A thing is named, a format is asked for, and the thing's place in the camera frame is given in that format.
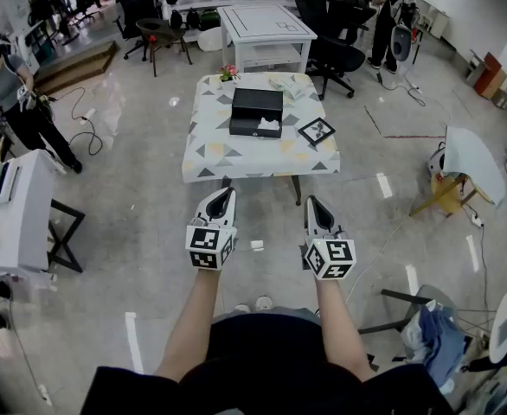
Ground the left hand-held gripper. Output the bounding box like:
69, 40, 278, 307
185, 187, 238, 271

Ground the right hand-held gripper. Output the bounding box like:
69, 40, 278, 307
301, 195, 357, 281

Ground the black box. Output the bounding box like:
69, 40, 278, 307
228, 87, 286, 139

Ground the person's left forearm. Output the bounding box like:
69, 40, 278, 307
153, 268, 222, 384

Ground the person's right forearm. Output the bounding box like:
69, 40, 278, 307
313, 276, 376, 383

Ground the orange brown box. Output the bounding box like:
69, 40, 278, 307
472, 51, 507, 101

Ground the dark table leg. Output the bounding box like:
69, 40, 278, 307
290, 175, 303, 208

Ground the patterned triangle tablecloth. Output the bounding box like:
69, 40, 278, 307
181, 72, 342, 184

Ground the yellow wooden stool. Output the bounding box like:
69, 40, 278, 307
409, 171, 496, 220

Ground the white round speaker device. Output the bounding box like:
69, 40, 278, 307
427, 143, 448, 179

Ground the green white tissue packet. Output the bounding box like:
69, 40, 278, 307
266, 77, 309, 101

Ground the pink potted flower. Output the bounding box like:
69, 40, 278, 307
218, 64, 242, 84

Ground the black crossed desk leg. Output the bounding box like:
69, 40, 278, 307
47, 198, 87, 274

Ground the person's black shirt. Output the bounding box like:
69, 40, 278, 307
80, 312, 453, 415

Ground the blue cloth bundle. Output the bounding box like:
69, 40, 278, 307
400, 299, 467, 389

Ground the black office chair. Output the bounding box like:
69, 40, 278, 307
112, 0, 162, 62
294, 0, 378, 101

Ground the brown wicker chair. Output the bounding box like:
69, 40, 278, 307
135, 17, 194, 78

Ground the white table with black lines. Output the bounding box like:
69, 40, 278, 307
216, 4, 318, 74

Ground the white rounded floor device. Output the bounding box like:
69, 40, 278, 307
390, 23, 413, 63

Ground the white side desk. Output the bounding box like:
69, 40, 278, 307
0, 148, 59, 272

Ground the wooden step platform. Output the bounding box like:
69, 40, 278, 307
34, 39, 121, 97

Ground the round white side table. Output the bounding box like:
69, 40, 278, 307
488, 289, 507, 365

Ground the white floor cable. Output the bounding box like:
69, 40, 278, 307
343, 196, 423, 306

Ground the black picture frame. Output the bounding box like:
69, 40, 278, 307
298, 117, 337, 147

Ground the black frame chair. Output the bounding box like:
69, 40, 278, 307
356, 284, 459, 362

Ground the black floor cable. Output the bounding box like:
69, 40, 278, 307
48, 85, 104, 157

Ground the white wall shelf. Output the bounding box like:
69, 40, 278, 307
160, 0, 342, 43

